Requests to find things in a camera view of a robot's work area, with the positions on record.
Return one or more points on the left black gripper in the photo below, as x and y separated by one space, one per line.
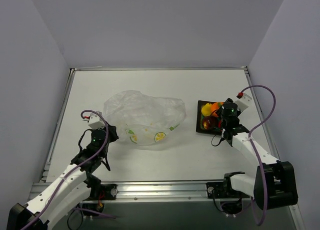
113 133

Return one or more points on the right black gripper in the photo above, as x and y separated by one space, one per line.
218 114

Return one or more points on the orange fake persimmon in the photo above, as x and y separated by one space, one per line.
215 107

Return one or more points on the dark red fake fruit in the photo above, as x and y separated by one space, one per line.
209 123

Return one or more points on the yellow fake lemon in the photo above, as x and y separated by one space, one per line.
206 110

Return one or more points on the translucent printed plastic bag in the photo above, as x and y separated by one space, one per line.
143 120

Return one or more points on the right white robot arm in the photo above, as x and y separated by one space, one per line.
274 184

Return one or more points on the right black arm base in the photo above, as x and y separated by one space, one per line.
216 190

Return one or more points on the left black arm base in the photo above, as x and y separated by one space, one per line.
104 192

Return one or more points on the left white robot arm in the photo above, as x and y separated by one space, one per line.
75 184

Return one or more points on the black teal square tray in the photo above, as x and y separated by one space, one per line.
199 129

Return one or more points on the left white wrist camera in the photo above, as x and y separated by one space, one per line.
94 121

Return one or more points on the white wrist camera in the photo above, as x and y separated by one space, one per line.
94 121
243 101

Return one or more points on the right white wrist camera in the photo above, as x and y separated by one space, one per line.
243 101

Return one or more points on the aluminium front rail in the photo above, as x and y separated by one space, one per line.
136 192

